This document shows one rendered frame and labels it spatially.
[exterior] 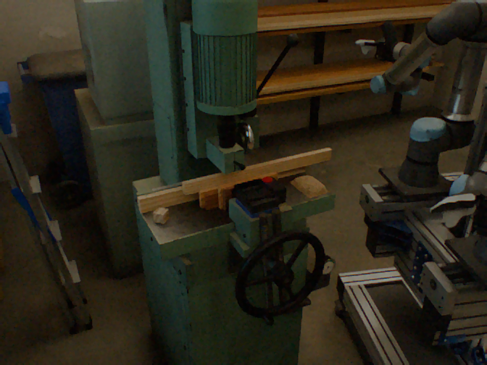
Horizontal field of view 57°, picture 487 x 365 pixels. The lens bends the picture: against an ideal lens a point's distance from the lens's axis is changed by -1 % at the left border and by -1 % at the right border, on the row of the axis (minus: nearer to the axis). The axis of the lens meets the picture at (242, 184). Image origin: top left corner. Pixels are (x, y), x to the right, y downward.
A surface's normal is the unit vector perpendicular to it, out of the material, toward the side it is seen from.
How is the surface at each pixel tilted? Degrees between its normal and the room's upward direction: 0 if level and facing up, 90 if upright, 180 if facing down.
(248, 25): 90
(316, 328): 0
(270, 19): 90
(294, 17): 90
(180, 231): 0
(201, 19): 90
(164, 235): 0
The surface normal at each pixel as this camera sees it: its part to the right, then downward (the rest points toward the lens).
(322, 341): 0.00, -0.87
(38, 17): 0.41, 0.44
